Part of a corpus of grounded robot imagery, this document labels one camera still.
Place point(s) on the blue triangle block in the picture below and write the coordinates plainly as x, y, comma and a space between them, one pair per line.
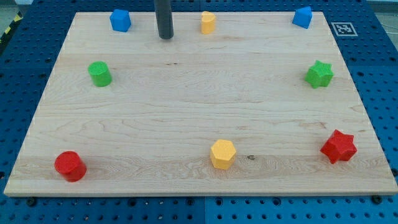
303, 17

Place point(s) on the red star block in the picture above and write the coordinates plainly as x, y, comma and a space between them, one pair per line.
339, 147

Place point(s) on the red cylinder block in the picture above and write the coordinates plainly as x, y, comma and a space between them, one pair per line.
70, 166

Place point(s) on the yellow black hazard tape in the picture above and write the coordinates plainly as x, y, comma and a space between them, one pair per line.
11, 28

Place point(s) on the green star block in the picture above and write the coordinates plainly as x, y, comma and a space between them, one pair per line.
319, 74

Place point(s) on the white fiducial marker tag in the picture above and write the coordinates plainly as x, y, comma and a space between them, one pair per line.
344, 29

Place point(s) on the light wooden board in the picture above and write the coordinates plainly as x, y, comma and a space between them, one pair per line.
149, 132

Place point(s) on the yellow heart block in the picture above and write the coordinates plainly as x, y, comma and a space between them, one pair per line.
208, 22

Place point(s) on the blue pentagon block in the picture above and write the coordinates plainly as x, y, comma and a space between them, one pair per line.
120, 20

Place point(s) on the green cylinder block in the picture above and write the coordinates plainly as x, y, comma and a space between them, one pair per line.
99, 73

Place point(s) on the yellow hexagon block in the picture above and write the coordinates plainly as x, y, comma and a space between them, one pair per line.
222, 154

